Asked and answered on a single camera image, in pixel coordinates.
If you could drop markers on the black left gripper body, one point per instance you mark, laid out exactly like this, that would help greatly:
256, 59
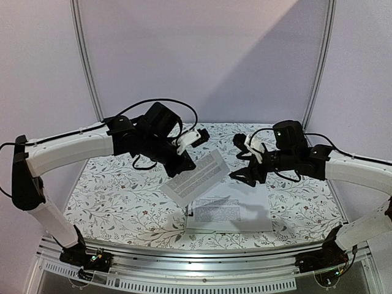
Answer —
154, 150

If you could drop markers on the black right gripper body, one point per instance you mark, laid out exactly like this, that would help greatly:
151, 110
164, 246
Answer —
255, 166

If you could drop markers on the printed text paper sheet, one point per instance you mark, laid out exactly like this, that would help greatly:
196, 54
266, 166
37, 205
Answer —
183, 189

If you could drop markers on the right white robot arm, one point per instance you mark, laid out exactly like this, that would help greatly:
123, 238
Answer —
369, 178

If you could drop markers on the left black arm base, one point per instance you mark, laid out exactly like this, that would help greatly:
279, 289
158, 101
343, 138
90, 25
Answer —
77, 255

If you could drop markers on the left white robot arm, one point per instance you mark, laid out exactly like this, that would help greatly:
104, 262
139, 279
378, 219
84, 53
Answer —
34, 159

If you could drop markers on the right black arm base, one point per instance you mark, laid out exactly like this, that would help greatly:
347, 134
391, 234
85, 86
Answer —
328, 256

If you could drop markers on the floral patterned table mat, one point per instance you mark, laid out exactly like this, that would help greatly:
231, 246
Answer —
113, 202

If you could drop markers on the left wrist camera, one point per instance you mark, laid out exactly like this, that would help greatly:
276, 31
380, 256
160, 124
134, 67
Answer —
193, 138

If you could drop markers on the right aluminium corner post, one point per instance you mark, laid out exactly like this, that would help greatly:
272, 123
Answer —
321, 61

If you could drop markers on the aluminium corner post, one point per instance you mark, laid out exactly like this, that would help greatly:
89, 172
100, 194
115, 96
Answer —
75, 9
321, 61

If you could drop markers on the front aluminium rail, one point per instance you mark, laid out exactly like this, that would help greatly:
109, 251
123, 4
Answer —
270, 261

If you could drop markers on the left aluminium corner post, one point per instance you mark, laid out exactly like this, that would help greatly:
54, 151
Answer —
75, 9

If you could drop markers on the perforated white cable tray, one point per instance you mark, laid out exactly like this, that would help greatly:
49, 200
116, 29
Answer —
58, 278

